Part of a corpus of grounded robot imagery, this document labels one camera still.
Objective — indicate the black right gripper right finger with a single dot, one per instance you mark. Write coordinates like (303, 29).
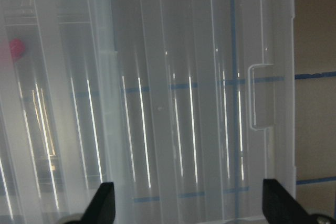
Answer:
(279, 206)

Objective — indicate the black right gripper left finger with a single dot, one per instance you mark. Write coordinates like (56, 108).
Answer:
(102, 207)

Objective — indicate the clear plastic box lid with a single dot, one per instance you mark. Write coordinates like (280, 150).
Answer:
(200, 108)

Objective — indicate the clear plastic storage box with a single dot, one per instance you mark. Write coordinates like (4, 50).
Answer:
(53, 135)

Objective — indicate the red block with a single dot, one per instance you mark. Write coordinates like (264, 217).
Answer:
(17, 49)

